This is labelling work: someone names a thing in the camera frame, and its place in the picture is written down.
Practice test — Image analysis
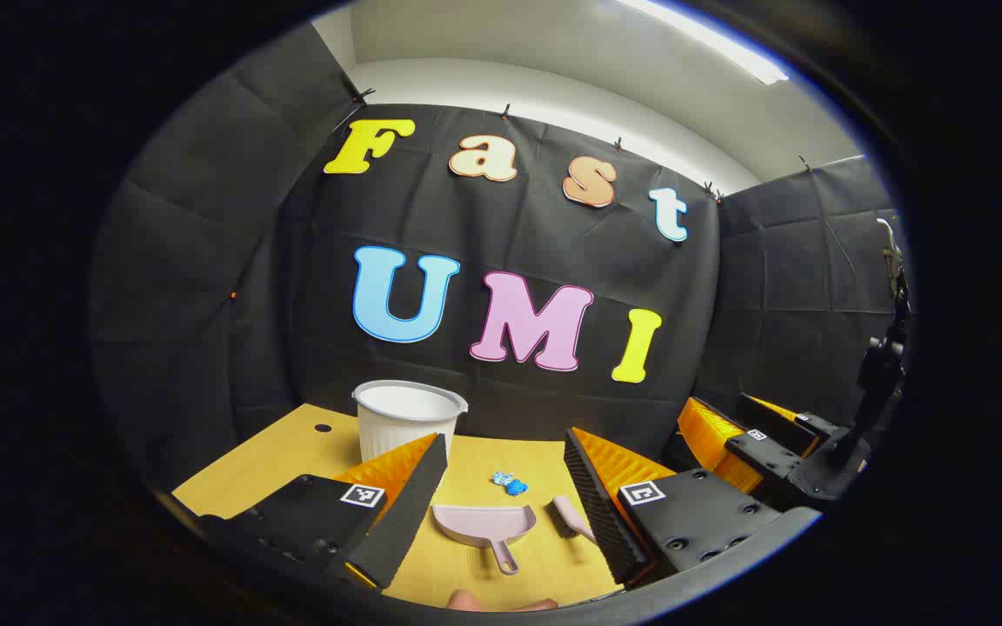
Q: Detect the white garbage bin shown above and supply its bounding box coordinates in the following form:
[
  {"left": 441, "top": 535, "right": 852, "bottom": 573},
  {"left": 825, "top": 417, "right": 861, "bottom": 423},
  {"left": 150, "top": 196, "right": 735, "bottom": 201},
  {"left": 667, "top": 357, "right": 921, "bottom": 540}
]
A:
[{"left": 352, "top": 380, "right": 470, "bottom": 464}]

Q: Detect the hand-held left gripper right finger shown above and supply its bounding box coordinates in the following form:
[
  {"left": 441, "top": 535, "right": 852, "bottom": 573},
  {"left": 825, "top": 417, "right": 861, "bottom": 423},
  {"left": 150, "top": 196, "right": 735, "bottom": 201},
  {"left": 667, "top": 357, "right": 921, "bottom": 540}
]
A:
[{"left": 564, "top": 426, "right": 785, "bottom": 589}]

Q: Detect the pink dustpan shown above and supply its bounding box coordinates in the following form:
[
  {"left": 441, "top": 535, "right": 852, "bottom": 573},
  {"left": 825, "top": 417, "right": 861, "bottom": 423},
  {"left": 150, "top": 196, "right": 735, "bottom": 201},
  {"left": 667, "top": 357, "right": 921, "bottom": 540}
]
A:
[{"left": 431, "top": 503, "right": 538, "bottom": 576}]

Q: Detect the small pink broom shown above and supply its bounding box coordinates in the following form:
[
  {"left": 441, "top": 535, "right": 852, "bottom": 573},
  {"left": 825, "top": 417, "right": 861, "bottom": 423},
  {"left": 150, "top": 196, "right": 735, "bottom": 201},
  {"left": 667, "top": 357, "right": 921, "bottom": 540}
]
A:
[{"left": 551, "top": 495, "right": 598, "bottom": 546}]

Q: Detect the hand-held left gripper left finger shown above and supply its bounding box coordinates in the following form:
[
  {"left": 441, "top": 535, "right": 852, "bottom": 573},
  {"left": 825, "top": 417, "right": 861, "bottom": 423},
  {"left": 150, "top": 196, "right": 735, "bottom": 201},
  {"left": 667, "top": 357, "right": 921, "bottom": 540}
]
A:
[{"left": 202, "top": 432, "right": 450, "bottom": 589}]

